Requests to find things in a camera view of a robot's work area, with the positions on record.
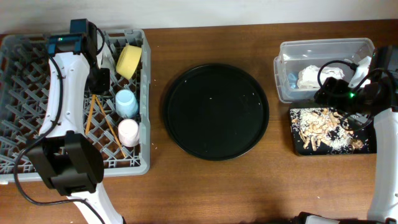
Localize wooden chopstick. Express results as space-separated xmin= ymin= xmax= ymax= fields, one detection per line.
xmin=93 ymin=95 xmax=126 ymax=157
xmin=85 ymin=95 xmax=96 ymax=135

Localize grey round plate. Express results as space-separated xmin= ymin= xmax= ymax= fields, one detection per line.
xmin=96 ymin=44 xmax=116 ymax=75

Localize white paper napkin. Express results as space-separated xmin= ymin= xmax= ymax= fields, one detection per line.
xmin=297 ymin=65 xmax=345 ymax=89

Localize yellow plastic bowl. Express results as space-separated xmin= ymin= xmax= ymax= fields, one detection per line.
xmin=116 ymin=45 xmax=142 ymax=80

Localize light blue plastic cup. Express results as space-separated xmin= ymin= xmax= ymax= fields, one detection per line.
xmin=115 ymin=89 xmax=139 ymax=118

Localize food scraps rice and peanuts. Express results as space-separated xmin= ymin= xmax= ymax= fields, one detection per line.
xmin=290 ymin=107 xmax=364 ymax=153

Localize pink plastic cup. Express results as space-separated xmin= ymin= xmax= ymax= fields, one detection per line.
xmin=118 ymin=119 xmax=139 ymax=147

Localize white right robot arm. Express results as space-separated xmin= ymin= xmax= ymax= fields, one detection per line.
xmin=314 ymin=45 xmax=397 ymax=223

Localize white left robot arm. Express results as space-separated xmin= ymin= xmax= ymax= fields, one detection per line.
xmin=16 ymin=19 xmax=125 ymax=223

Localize grey plastic dishwasher rack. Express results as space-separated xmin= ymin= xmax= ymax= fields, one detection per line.
xmin=1 ymin=29 xmax=151 ymax=184

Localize black rectangular food-waste tray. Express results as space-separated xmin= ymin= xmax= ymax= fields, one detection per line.
xmin=289 ymin=99 xmax=377 ymax=157

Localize clear plastic waste bin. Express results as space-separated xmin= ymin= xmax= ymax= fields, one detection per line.
xmin=274 ymin=38 xmax=375 ymax=103

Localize blue item in bin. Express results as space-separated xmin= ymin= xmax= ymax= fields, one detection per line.
xmin=287 ymin=73 xmax=299 ymax=89

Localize round black serving tray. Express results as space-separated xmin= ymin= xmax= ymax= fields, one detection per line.
xmin=162 ymin=63 xmax=270 ymax=161

